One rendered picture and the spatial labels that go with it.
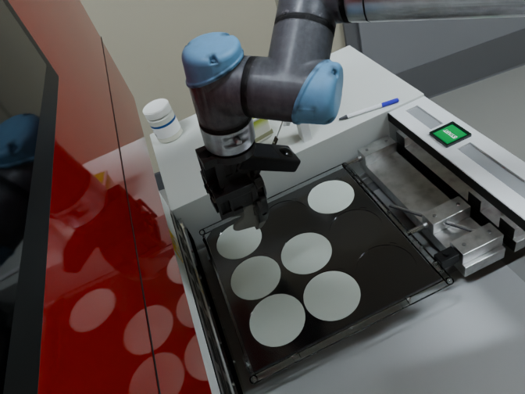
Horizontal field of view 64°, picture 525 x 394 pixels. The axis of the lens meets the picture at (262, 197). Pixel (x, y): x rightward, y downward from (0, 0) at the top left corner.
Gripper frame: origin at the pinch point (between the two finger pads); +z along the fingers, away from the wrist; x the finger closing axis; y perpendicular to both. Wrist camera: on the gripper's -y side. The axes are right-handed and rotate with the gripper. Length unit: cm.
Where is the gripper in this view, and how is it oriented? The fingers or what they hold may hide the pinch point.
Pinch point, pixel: (259, 221)
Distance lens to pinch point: 77.0
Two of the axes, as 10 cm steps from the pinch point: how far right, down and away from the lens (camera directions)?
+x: 4.3, 6.4, -6.4
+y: -8.9, 3.9, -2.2
